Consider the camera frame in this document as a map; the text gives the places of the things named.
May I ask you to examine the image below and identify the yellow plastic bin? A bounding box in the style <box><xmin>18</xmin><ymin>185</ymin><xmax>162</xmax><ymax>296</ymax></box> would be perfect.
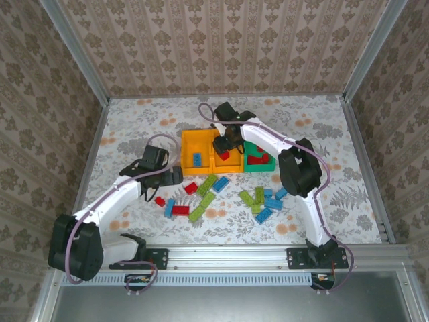
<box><xmin>180</xmin><ymin>129</ymin><xmax>217</xmax><ymax>176</ymax></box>
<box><xmin>211</xmin><ymin>129</ymin><xmax>246</xmax><ymax>174</ymax></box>

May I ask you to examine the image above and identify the green plastic bin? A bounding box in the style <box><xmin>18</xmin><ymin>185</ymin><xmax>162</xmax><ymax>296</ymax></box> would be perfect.
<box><xmin>243</xmin><ymin>140</ymin><xmax>278</xmax><ymax>174</ymax></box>

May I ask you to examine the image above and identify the floral print table cover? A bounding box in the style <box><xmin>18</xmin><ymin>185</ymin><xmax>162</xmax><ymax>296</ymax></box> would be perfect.
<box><xmin>72</xmin><ymin>95</ymin><xmax>386</xmax><ymax>248</ymax></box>

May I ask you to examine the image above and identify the grey metal panel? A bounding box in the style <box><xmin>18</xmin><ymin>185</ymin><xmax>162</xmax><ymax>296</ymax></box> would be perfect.
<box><xmin>29</xmin><ymin>268</ymin><xmax>429</xmax><ymax>322</ymax></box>

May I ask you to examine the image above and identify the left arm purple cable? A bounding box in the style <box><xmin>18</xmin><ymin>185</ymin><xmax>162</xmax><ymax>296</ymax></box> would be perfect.
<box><xmin>65</xmin><ymin>133</ymin><xmax>182</xmax><ymax>297</ymax></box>

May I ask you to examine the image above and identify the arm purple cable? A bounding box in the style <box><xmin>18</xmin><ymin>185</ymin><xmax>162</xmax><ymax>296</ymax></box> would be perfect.
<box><xmin>198</xmin><ymin>102</ymin><xmax>355</xmax><ymax>296</ymax></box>
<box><xmin>65</xmin><ymin>133</ymin><xmax>182</xmax><ymax>297</ymax></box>

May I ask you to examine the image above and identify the aluminium side rail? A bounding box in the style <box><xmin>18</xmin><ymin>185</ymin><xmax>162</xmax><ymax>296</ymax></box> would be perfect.
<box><xmin>340</xmin><ymin>96</ymin><xmax>397</xmax><ymax>244</ymax></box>
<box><xmin>62</xmin><ymin>99</ymin><xmax>111</xmax><ymax>246</ymax></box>

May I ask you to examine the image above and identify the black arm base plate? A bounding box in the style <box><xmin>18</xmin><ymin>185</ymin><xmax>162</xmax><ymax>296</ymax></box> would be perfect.
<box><xmin>286</xmin><ymin>247</ymin><xmax>349</xmax><ymax>270</ymax></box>
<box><xmin>109</xmin><ymin>247</ymin><xmax>169</xmax><ymax>270</ymax></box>

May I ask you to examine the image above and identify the long aluminium base rail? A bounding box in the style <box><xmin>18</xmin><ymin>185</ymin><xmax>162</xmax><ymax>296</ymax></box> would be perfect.
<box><xmin>49</xmin><ymin>244</ymin><xmax>415</xmax><ymax>271</ymax></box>

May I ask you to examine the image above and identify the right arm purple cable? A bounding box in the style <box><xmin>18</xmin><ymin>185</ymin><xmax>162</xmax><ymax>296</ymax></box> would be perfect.
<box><xmin>198</xmin><ymin>102</ymin><xmax>355</xmax><ymax>296</ymax></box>

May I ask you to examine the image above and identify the white slotted cable duct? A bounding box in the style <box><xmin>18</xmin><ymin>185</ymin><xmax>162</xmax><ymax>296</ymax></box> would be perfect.
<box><xmin>61</xmin><ymin>272</ymin><xmax>318</xmax><ymax>288</ymax></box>

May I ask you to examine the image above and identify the aluminium frame post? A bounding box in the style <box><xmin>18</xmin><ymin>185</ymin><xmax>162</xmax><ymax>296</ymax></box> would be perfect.
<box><xmin>343</xmin><ymin>0</ymin><xmax>409</xmax><ymax>101</ymax></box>
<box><xmin>39</xmin><ymin>0</ymin><xmax>111</xmax><ymax>103</ymax></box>

